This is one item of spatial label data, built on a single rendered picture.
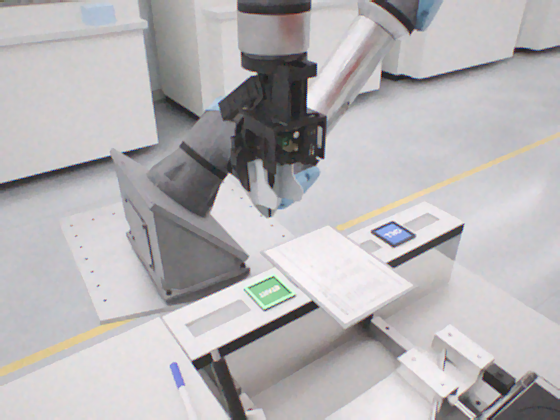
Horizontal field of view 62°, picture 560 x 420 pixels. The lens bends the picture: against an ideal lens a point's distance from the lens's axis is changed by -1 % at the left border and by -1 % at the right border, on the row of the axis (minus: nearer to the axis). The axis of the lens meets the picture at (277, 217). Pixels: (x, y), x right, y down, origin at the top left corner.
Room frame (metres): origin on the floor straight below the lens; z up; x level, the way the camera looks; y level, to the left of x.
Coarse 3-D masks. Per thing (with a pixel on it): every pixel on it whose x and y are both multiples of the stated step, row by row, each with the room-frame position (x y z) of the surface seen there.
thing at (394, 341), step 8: (376, 320) 0.57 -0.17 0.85; (376, 328) 0.56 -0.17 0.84; (384, 328) 0.55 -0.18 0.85; (392, 328) 0.55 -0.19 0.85; (376, 336) 0.56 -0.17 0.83; (384, 336) 0.54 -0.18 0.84; (392, 336) 0.53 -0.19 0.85; (400, 336) 0.53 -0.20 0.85; (384, 344) 0.54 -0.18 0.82; (392, 344) 0.53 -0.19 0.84; (400, 344) 0.52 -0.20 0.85; (408, 344) 0.52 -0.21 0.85; (392, 352) 0.53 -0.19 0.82; (400, 352) 0.51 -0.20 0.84; (464, 400) 0.41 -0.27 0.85; (472, 400) 0.41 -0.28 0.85; (480, 400) 0.41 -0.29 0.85; (472, 408) 0.40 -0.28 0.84; (480, 408) 0.40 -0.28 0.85
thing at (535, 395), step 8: (536, 384) 0.40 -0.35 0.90; (528, 392) 0.39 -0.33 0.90; (536, 392) 0.39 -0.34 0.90; (544, 392) 0.39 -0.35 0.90; (520, 400) 0.38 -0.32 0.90; (528, 400) 0.38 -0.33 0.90; (536, 400) 0.38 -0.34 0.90; (544, 400) 0.38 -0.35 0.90; (552, 400) 0.38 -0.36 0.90; (512, 408) 0.37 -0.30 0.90; (520, 408) 0.37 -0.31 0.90; (528, 408) 0.37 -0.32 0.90; (536, 408) 0.37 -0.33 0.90; (544, 408) 0.37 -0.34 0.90; (552, 408) 0.37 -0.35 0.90; (496, 416) 0.35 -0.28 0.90; (504, 416) 0.35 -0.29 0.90; (512, 416) 0.35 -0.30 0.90; (520, 416) 0.35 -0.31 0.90; (528, 416) 0.35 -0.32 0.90; (536, 416) 0.35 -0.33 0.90; (544, 416) 0.35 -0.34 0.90; (552, 416) 0.35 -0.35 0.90
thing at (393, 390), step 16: (432, 352) 0.47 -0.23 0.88; (448, 368) 0.45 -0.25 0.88; (384, 384) 0.42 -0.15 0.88; (400, 384) 0.42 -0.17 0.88; (464, 384) 0.42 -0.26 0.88; (480, 384) 0.43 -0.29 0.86; (352, 400) 0.39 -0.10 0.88; (368, 400) 0.39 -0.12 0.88; (384, 400) 0.39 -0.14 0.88; (400, 400) 0.39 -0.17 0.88; (416, 400) 0.39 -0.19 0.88; (336, 416) 0.37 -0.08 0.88; (352, 416) 0.37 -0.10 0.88; (368, 416) 0.37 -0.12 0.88; (384, 416) 0.37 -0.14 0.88; (400, 416) 0.37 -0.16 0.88; (416, 416) 0.37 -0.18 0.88
